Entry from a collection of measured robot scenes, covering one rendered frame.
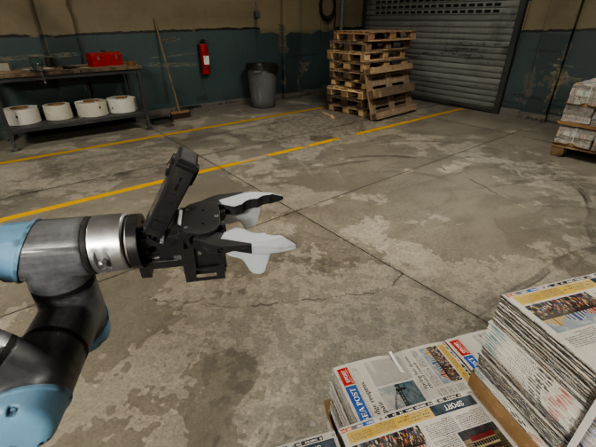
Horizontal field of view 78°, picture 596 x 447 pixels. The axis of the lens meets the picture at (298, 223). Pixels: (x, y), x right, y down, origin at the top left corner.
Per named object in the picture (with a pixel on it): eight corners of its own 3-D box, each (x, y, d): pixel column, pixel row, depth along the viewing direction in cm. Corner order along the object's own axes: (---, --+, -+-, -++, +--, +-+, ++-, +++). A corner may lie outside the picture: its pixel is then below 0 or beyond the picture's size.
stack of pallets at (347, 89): (368, 100, 760) (374, 28, 697) (407, 107, 699) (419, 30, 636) (323, 110, 681) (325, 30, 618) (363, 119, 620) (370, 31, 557)
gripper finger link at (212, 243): (261, 239, 48) (200, 227, 50) (261, 229, 47) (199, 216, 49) (247, 263, 44) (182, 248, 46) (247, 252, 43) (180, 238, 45)
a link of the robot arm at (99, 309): (34, 385, 47) (1, 320, 42) (65, 323, 57) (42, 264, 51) (100, 375, 48) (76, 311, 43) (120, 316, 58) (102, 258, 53)
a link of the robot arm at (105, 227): (96, 203, 48) (78, 243, 42) (133, 200, 49) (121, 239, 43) (111, 247, 53) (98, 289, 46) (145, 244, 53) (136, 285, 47)
